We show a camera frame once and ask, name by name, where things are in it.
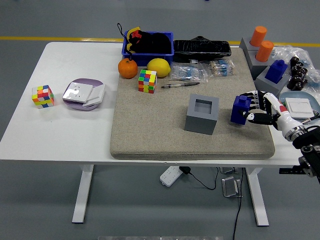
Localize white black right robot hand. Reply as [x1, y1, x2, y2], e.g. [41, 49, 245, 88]
[238, 90, 302, 137]

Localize blue seal stamp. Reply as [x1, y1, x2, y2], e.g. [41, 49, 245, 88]
[229, 95, 252, 125]
[264, 59, 288, 85]

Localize grey square seal holder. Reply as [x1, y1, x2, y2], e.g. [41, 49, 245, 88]
[255, 65, 292, 100]
[184, 93, 220, 136]

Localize light blue plate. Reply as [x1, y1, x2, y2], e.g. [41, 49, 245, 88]
[277, 91, 320, 121]

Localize small black cylindrical part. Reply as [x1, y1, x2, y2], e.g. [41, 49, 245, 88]
[290, 56, 302, 69]
[294, 65, 309, 77]
[286, 75, 308, 91]

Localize black table control panel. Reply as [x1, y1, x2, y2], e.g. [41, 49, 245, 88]
[279, 168, 301, 175]

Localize crumpled clear plastic bag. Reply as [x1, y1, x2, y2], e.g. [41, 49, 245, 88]
[272, 44, 320, 88]

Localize orange cylinder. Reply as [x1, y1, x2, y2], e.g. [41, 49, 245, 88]
[249, 25, 268, 48]
[255, 40, 275, 63]

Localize white table leg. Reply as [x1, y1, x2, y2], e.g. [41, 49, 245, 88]
[71, 164, 95, 224]
[244, 166, 270, 227]

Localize clear bag of blue resistors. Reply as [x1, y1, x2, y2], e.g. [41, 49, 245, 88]
[170, 62, 210, 84]

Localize black wrapped long object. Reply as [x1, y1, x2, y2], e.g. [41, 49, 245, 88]
[172, 35, 232, 63]

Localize clear ballpoint pen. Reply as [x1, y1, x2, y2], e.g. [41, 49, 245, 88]
[160, 81, 201, 89]

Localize white power strip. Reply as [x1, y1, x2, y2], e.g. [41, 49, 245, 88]
[159, 165, 183, 187]

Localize yellow lemon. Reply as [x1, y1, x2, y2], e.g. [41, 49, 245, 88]
[146, 57, 172, 78]

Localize grey-brown mat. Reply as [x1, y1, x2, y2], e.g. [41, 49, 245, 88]
[109, 47, 276, 161]

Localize multicoloured puzzle cube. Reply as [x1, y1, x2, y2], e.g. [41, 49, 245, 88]
[31, 84, 55, 110]
[138, 69, 158, 94]

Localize blue plastic bin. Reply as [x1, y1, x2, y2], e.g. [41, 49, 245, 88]
[121, 30, 175, 68]

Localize orange fruit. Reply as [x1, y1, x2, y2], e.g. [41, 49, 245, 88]
[117, 58, 139, 80]

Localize purple plate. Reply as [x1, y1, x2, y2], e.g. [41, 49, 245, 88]
[62, 78, 106, 111]

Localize metal floor bracket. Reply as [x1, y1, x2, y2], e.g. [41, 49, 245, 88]
[219, 166, 239, 175]
[221, 176, 244, 199]

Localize black floor cable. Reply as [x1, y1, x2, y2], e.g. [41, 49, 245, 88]
[232, 167, 245, 240]

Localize black plug adapter with cord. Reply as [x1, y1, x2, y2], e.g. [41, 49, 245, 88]
[179, 166, 220, 190]

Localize white wall socket panel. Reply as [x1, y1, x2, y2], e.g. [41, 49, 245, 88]
[62, 81, 94, 103]

